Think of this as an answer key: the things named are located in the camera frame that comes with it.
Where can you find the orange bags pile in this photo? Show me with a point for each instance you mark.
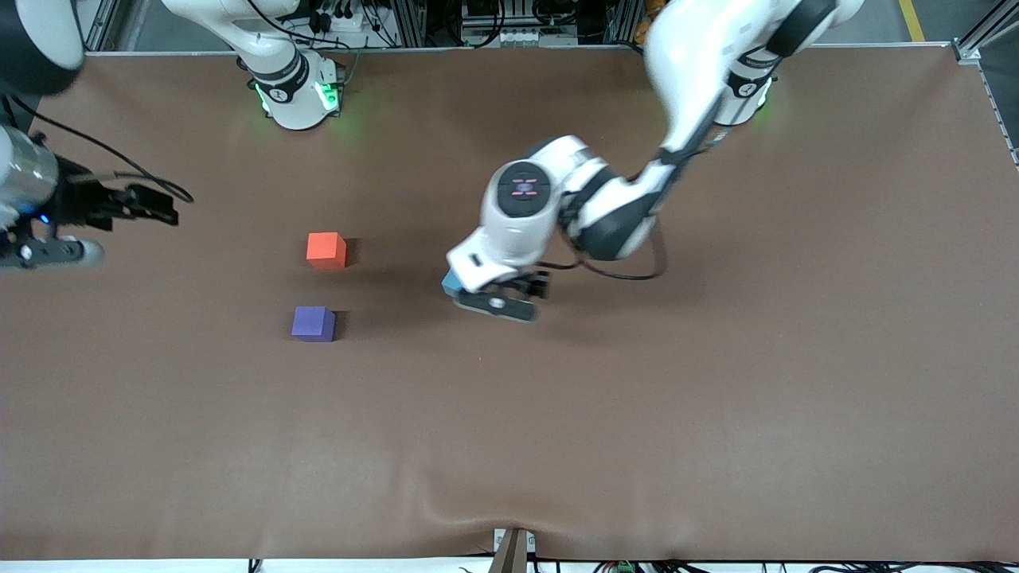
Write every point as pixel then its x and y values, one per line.
pixel 646 12

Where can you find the brown table mat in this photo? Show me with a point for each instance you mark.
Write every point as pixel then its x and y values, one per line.
pixel 509 414

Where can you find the orange foam block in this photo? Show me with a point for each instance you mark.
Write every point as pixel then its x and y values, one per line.
pixel 325 250

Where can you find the green terminal connector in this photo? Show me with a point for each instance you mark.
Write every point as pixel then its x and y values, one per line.
pixel 625 567

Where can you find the aluminium corner frame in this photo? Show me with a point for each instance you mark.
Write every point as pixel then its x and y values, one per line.
pixel 983 32

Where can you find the purple foam block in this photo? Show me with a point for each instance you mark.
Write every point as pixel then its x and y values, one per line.
pixel 312 323

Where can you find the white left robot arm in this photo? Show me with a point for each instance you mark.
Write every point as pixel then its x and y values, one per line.
pixel 692 56

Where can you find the blue foam block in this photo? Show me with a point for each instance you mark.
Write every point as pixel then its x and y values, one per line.
pixel 452 282

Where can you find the white terminal block row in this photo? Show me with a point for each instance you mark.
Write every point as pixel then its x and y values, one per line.
pixel 521 37

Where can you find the white power strip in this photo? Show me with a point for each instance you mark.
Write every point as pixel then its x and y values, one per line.
pixel 338 20

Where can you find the aluminium frame post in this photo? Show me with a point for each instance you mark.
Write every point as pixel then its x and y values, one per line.
pixel 103 24
pixel 410 24

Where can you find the metal table clamp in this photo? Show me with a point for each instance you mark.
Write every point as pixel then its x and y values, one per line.
pixel 513 553

